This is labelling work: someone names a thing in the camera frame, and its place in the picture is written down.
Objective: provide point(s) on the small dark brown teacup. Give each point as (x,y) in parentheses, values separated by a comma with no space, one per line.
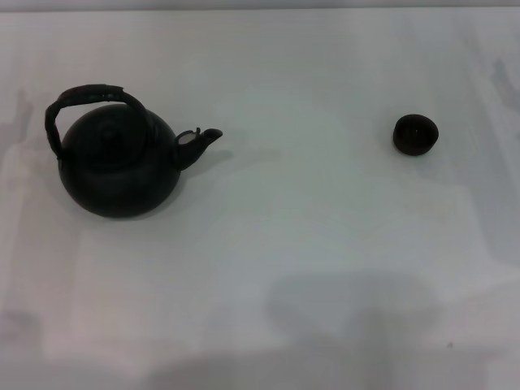
(415,143)

